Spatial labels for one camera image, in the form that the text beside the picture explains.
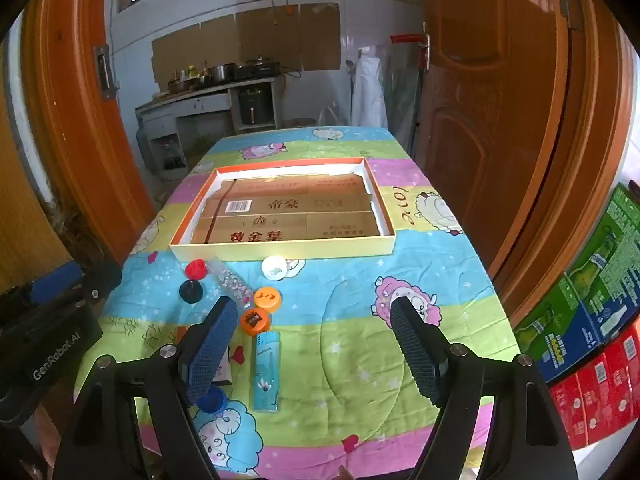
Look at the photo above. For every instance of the clear plastic sheeting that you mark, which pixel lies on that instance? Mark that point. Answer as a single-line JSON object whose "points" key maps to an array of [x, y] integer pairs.
{"points": [[404, 95]]}

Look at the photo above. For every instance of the teal lighter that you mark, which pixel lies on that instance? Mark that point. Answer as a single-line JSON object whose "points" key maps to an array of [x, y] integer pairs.
{"points": [[265, 370]]}

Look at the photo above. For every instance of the grey kitchen counter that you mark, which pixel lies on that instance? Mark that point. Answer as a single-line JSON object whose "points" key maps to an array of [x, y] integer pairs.
{"points": [[200, 105]]}

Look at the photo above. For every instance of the black gas stove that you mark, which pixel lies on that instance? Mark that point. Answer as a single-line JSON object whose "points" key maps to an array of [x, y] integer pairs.
{"points": [[257, 69]]}

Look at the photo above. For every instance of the shallow cardboard tray box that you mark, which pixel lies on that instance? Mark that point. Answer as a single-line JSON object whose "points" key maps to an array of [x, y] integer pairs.
{"points": [[280, 220]]}

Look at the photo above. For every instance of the red bottle cap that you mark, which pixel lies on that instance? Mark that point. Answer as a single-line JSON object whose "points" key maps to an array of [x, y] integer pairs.
{"points": [[196, 269]]}

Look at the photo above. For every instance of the white bottle cap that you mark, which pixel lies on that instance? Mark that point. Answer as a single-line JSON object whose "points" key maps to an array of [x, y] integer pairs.
{"points": [[274, 267]]}

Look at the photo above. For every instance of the metal strike plate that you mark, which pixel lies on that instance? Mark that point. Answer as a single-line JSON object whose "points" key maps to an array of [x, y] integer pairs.
{"points": [[106, 72]]}

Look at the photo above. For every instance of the orange wooden door frame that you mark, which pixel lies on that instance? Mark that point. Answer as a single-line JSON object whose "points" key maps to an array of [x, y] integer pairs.
{"points": [[75, 135], [590, 160]]}

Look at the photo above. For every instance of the dark air fryer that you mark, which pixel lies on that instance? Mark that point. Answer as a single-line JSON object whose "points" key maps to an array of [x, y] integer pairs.
{"points": [[255, 106]]}

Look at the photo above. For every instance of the red carton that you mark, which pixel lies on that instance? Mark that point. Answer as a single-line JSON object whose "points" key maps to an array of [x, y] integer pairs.
{"points": [[600, 395]]}

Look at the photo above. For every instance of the black bottle cap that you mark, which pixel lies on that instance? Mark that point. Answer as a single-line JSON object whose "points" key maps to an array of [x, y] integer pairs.
{"points": [[191, 291]]}

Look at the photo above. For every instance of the metal door hinge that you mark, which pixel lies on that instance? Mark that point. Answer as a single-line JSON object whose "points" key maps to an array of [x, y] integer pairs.
{"points": [[571, 10]]}

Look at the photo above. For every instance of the yellow wooden door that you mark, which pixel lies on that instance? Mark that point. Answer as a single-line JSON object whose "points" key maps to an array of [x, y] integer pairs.
{"points": [[25, 200]]}

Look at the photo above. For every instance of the orange cap with dark label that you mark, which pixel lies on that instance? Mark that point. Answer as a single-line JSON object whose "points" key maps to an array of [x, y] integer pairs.
{"points": [[255, 322]]}

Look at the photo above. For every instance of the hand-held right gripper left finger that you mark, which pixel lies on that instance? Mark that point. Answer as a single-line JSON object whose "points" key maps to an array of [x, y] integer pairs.
{"points": [[210, 355]]}

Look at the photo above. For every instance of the plain orange bottle cap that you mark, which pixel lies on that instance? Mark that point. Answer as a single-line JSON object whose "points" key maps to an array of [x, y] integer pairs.
{"points": [[267, 299]]}

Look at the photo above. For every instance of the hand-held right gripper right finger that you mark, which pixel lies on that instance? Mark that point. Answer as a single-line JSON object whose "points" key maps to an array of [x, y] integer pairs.
{"points": [[415, 355]]}

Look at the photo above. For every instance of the red paper strip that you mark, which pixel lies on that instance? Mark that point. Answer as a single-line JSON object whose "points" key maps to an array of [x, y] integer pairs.
{"points": [[406, 38]]}

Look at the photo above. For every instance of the white cartoon lighter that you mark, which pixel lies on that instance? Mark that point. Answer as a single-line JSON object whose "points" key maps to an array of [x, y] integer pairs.
{"points": [[226, 370]]}

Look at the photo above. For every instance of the blue bottle cap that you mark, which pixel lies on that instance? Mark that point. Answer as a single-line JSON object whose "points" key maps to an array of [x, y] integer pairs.
{"points": [[214, 402]]}

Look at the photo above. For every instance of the cardboard wall sheet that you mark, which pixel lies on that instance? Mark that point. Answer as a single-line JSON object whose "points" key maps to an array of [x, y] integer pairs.
{"points": [[219, 40], [267, 35], [321, 35], [176, 55]]}

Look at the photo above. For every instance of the brown wooden door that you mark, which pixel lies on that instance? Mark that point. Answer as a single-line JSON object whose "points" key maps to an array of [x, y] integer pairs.
{"points": [[480, 110]]}

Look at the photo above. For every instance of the green and blue carton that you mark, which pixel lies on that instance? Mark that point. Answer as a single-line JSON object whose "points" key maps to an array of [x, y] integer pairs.
{"points": [[595, 285]]}

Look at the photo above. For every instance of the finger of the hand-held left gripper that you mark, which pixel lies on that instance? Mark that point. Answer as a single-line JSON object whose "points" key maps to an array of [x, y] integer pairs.
{"points": [[100, 280], [47, 291]]}

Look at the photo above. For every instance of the steel pot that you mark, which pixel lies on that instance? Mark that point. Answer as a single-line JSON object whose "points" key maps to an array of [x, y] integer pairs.
{"points": [[221, 73]]}

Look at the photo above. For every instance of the white sack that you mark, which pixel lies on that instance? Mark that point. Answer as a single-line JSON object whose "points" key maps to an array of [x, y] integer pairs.
{"points": [[369, 92]]}

